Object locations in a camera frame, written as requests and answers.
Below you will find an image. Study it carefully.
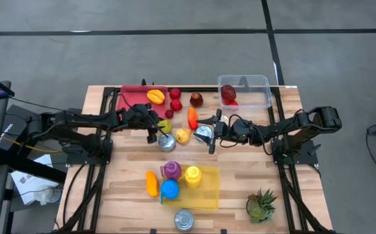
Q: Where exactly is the clear plastic bin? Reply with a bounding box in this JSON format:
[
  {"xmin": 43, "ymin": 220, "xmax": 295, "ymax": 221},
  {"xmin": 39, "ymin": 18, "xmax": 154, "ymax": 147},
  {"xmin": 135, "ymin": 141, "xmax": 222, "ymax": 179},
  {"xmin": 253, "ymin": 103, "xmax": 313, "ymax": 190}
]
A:
[{"xmin": 217, "ymin": 74, "xmax": 272, "ymax": 110}]

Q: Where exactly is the blue-labelled tin can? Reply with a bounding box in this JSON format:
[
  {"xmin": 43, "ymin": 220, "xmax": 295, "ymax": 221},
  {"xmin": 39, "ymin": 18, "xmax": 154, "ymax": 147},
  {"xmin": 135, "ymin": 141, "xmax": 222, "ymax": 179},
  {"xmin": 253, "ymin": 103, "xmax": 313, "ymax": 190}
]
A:
[{"xmin": 195, "ymin": 125, "xmax": 214, "ymax": 143}]

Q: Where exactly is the black box with white text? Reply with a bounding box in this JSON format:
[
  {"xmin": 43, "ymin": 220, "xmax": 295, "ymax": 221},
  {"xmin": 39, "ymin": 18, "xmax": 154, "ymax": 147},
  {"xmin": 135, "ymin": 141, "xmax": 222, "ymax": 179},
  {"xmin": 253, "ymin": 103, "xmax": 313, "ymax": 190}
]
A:
[{"xmin": 0, "ymin": 104, "xmax": 51, "ymax": 153}]

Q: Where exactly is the yellow toy pear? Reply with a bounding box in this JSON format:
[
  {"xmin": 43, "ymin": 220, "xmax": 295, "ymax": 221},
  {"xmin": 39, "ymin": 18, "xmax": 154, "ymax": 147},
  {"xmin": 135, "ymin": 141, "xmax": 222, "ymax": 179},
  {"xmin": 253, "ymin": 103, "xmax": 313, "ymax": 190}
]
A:
[{"xmin": 175, "ymin": 128, "xmax": 192, "ymax": 145}]

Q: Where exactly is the yellow plastic squeeze bottle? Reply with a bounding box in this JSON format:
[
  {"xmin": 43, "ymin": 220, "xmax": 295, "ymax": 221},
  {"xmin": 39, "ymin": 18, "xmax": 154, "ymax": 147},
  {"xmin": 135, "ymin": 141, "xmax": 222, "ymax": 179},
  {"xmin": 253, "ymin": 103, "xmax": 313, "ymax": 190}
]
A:
[{"xmin": 184, "ymin": 165, "xmax": 203, "ymax": 189}]

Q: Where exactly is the yellow-green toy fruit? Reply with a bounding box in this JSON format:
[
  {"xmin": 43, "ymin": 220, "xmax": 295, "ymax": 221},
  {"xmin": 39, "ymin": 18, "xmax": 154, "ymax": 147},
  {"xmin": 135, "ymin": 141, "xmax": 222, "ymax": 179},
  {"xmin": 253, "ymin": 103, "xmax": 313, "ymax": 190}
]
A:
[{"xmin": 157, "ymin": 119, "xmax": 173, "ymax": 135}]

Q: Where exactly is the yellow translucent plastic tray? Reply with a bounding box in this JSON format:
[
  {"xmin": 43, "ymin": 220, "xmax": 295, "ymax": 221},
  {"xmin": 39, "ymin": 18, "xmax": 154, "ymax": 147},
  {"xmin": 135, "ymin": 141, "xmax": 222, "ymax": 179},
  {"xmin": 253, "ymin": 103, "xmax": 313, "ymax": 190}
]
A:
[{"xmin": 162, "ymin": 164, "xmax": 221, "ymax": 211}]

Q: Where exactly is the orange elongated toy fruit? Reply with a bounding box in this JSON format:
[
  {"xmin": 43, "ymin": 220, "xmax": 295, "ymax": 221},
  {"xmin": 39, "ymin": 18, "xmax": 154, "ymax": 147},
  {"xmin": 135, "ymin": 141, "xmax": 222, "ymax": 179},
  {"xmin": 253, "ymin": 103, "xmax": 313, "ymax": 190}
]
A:
[{"xmin": 145, "ymin": 170, "xmax": 160, "ymax": 198}]

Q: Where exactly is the blue plastic squeeze bottle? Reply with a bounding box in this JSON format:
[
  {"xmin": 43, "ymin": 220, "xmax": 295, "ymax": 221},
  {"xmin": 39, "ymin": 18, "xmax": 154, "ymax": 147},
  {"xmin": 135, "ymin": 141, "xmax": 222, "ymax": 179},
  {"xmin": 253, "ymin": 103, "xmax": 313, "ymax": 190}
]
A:
[{"xmin": 160, "ymin": 179, "xmax": 181, "ymax": 205}]

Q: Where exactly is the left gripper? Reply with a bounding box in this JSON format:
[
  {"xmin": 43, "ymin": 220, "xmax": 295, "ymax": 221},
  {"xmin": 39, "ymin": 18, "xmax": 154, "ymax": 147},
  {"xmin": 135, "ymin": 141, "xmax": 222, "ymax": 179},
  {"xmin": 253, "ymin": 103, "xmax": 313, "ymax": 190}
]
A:
[{"xmin": 119, "ymin": 103, "xmax": 170, "ymax": 144}]

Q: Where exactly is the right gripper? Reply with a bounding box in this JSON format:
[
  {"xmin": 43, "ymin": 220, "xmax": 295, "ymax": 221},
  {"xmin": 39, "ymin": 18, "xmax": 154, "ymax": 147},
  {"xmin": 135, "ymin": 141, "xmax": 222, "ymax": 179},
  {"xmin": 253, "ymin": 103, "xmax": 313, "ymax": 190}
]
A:
[{"xmin": 193, "ymin": 109, "xmax": 240, "ymax": 155}]

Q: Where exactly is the dark red bumpy toy fruit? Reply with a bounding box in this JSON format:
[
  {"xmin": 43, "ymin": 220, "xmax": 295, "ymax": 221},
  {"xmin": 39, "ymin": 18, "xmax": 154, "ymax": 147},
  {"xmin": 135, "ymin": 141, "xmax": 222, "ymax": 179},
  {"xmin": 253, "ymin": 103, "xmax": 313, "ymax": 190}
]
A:
[{"xmin": 220, "ymin": 84, "xmax": 237, "ymax": 101}]

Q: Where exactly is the white paper sheet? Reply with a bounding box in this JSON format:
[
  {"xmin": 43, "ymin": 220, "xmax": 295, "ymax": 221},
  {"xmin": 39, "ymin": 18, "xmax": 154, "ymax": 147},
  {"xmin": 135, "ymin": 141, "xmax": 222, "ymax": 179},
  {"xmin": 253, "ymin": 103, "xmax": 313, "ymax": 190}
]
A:
[{"xmin": 10, "ymin": 153, "xmax": 60, "ymax": 206}]

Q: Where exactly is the potted succulent plant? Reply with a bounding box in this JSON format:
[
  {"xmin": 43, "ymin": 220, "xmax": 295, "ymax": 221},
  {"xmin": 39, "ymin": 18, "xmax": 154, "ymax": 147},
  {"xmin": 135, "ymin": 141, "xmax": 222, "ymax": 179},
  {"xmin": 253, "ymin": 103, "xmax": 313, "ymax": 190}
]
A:
[{"xmin": 245, "ymin": 187, "xmax": 279, "ymax": 224}]

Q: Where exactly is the purple plastic squeeze bottle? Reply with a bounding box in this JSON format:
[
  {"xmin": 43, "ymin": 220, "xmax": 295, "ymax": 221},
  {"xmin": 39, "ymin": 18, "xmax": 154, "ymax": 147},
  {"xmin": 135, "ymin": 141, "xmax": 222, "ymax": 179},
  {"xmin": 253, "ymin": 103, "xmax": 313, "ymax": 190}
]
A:
[{"xmin": 160, "ymin": 161, "xmax": 182, "ymax": 181}]

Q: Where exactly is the black aluminium rig frame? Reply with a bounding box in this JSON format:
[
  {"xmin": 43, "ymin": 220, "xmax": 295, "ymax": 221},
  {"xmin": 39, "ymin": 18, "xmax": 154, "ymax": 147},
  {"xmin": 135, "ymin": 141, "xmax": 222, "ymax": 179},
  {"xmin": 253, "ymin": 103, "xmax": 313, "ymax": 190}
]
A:
[{"xmin": 56, "ymin": 84, "xmax": 336, "ymax": 234}]

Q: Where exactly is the orange red toy mango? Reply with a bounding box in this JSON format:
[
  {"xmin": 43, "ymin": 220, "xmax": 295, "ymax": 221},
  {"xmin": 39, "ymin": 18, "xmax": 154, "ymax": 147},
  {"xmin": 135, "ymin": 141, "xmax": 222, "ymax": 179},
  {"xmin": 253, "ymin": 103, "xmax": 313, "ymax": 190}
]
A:
[{"xmin": 187, "ymin": 107, "xmax": 199, "ymax": 131}]

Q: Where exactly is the red plastic tray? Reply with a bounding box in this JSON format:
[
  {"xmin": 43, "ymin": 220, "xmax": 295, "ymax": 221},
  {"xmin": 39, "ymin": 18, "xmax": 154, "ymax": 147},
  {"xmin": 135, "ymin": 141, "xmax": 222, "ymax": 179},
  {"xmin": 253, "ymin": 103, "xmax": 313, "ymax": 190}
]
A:
[{"xmin": 115, "ymin": 84, "xmax": 169, "ymax": 120}]

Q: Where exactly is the silver tin can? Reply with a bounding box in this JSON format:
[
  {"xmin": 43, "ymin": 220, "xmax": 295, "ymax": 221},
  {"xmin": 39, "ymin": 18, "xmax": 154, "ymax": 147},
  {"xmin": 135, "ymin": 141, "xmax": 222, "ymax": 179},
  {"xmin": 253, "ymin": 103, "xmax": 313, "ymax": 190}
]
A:
[{"xmin": 158, "ymin": 133, "xmax": 177, "ymax": 153}]

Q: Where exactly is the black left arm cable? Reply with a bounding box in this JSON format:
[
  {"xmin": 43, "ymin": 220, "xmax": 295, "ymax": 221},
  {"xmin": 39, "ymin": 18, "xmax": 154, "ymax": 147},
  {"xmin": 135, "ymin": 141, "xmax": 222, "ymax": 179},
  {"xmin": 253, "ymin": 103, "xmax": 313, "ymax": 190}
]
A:
[{"xmin": 118, "ymin": 92, "xmax": 136, "ymax": 111}]

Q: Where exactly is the maroon glossy toy fruit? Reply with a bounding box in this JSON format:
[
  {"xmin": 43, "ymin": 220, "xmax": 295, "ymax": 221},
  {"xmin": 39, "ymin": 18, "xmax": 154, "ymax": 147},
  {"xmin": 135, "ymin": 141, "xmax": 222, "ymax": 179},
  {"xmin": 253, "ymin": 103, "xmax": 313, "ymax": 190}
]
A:
[{"xmin": 189, "ymin": 92, "xmax": 205, "ymax": 108}]

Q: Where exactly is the yellow orange toy starfruit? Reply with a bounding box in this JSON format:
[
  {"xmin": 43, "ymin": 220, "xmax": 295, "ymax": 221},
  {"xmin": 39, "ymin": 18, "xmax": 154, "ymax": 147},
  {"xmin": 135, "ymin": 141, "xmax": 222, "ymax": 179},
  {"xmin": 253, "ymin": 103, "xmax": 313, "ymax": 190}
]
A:
[{"xmin": 146, "ymin": 89, "xmax": 166, "ymax": 105}]

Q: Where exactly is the green-labelled tuna can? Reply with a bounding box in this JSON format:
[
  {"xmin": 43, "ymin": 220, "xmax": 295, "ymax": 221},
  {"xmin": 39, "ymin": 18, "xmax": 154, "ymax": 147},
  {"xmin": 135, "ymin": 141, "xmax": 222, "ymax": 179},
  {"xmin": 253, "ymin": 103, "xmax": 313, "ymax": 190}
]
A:
[{"xmin": 173, "ymin": 209, "xmax": 195, "ymax": 232}]

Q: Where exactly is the yellow cable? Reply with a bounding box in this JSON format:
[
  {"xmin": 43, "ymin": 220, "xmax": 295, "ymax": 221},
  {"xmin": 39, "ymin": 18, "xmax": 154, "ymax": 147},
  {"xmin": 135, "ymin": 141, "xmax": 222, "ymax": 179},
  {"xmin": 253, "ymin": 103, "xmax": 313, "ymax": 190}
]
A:
[{"xmin": 1, "ymin": 135, "xmax": 64, "ymax": 154}]

